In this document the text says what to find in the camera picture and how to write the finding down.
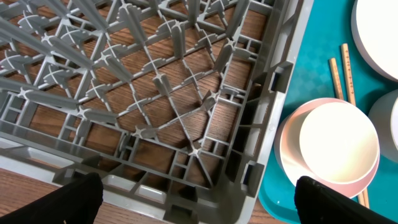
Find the large white plate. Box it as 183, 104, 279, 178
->
351, 0, 397, 82

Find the wooden chopstick left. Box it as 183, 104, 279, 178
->
328, 58, 368, 207

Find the grey dishwasher rack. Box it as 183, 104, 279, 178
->
1, 0, 313, 223

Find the teal plastic tray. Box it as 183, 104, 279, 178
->
259, 0, 397, 223

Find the grey green bowl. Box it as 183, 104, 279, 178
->
368, 90, 397, 162

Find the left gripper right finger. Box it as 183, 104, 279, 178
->
294, 176, 397, 224

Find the wooden chopstick right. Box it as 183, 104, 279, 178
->
340, 43, 369, 208

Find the white cup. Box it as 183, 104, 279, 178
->
299, 102, 380, 184

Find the wooden chopstick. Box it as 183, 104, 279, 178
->
340, 43, 369, 208
328, 58, 368, 207

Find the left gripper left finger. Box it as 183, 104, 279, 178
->
1, 172, 103, 224

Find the small pink plate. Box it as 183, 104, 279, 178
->
274, 98, 380, 198

